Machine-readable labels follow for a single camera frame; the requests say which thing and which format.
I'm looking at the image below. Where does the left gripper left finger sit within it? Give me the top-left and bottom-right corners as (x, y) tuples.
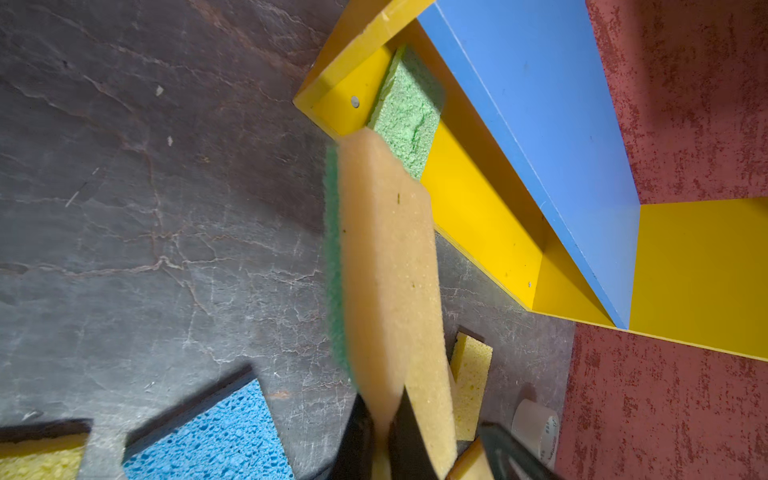
(326, 394), (375, 480)

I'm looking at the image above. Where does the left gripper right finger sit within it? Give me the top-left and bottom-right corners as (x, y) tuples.
(388, 389), (438, 480)

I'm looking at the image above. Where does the tan sponge green scrub back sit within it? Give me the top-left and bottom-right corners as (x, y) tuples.
(324, 128), (457, 478)

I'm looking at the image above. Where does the green cellulose sponge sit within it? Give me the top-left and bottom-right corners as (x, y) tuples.
(367, 45), (445, 180)

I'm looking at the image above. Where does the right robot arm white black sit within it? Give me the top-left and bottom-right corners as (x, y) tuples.
(478, 422), (563, 480)

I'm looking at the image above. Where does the yellow shelf with coloured boards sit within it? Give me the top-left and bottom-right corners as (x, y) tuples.
(294, 1), (767, 360)

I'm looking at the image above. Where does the tan sponge middle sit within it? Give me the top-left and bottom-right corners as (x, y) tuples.
(446, 438), (494, 480)

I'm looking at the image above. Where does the yellow cellulose sponge upper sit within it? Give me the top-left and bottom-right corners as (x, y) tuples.
(450, 332), (493, 441)

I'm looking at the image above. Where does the yellow cellulose sponge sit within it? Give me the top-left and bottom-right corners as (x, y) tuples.
(450, 332), (493, 441)
(1, 433), (88, 479)

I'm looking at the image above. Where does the blue sponge right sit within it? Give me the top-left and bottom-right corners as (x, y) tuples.
(123, 379), (295, 479)

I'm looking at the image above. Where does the clear tape roll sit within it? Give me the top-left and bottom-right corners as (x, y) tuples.
(511, 399), (560, 469)

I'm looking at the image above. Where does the yellow cellulose sponge lower left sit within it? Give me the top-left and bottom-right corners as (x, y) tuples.
(1, 433), (88, 479)

